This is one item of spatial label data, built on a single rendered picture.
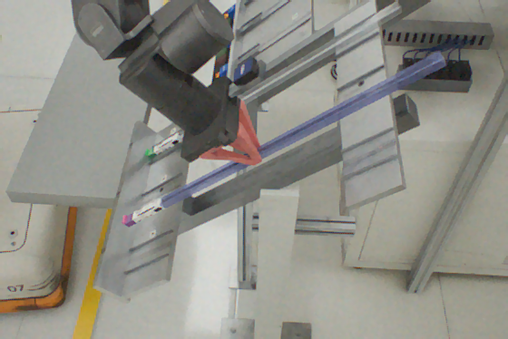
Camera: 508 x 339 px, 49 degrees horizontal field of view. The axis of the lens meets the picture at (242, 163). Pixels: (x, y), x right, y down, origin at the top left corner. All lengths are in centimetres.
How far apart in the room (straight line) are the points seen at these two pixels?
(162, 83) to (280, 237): 44
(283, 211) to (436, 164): 52
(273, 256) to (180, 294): 71
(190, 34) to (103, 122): 73
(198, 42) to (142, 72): 7
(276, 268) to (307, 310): 63
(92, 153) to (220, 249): 66
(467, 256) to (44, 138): 114
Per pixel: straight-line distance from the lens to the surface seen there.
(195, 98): 62
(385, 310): 170
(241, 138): 64
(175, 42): 58
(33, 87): 236
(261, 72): 106
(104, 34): 61
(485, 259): 170
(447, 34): 147
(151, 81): 60
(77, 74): 142
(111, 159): 120
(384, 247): 159
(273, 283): 109
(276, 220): 91
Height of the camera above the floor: 149
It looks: 50 degrees down
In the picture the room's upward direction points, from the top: straight up
